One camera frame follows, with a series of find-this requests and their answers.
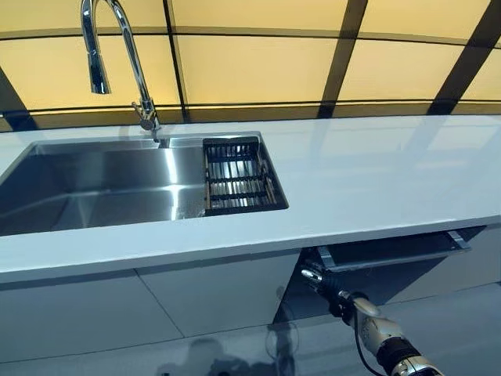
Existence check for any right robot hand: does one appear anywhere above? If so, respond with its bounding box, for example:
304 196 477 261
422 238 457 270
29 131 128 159
300 262 341 301

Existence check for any black sink drain rack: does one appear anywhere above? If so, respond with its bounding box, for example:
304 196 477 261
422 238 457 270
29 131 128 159
201 135 290 217

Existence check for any chrome gooseneck faucet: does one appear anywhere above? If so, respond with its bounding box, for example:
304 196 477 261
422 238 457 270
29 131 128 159
80 0 162 144

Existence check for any white cabinet front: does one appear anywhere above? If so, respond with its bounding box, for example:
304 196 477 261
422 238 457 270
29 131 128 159
0 250 302 365
381 225 501 306

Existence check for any stainless steel sink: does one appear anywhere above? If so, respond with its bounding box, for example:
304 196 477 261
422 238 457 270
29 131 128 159
0 131 290 238

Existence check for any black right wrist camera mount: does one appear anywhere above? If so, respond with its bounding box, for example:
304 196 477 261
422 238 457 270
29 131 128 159
328 289 367 326

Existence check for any yellow window with dark frame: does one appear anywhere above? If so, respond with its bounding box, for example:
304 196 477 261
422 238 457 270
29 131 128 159
0 0 501 132

